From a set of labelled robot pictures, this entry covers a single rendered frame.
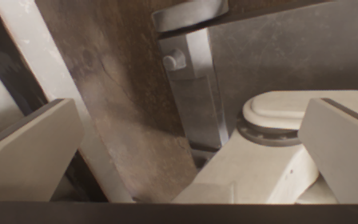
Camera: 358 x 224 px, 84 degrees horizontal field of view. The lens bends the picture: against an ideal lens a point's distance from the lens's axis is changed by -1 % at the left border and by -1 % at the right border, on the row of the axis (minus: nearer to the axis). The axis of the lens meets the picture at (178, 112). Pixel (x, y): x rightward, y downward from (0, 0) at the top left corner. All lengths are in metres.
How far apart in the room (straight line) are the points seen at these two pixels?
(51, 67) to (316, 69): 0.53
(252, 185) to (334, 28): 0.31
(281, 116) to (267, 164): 0.08
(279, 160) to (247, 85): 0.23
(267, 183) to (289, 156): 0.06
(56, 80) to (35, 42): 0.08
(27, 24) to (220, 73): 0.41
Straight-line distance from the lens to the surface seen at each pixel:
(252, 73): 0.50
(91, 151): 0.55
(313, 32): 0.46
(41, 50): 0.48
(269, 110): 0.36
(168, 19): 0.51
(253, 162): 0.33
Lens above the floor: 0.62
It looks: 44 degrees down
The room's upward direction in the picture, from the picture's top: 136 degrees counter-clockwise
